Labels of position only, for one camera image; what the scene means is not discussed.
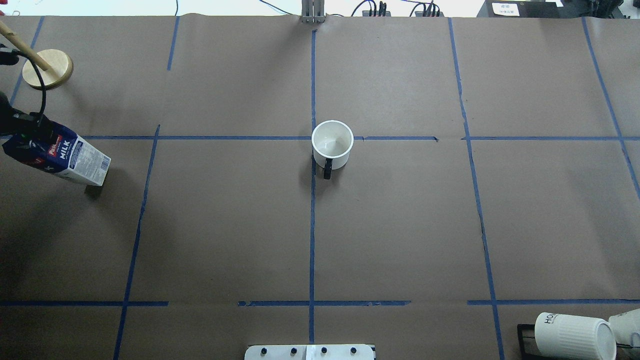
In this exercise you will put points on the white smiley mug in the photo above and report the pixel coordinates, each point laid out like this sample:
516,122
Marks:
332,142

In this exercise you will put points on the blue white milk carton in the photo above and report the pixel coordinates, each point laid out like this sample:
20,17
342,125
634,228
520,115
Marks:
61,152

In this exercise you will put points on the black box with label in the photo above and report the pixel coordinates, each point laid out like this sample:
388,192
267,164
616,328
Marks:
543,9

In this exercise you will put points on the white mug lower rack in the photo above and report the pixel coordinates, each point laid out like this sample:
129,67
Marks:
569,337

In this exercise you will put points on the white mug rack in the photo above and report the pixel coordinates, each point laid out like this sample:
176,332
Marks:
626,328
569,337

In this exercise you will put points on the wooden mug tree stand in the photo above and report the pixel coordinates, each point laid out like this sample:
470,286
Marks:
46,69

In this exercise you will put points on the white mug upper rack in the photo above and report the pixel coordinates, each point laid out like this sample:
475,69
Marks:
626,328

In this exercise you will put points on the aluminium frame post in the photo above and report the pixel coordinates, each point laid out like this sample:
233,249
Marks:
313,12

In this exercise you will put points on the white pedestal column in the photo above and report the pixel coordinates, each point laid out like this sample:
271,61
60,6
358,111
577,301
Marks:
356,351

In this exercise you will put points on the black wire mug rack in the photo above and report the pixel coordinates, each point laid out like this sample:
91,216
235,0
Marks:
526,342

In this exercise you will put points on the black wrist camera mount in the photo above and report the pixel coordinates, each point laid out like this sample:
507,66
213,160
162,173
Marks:
15,122

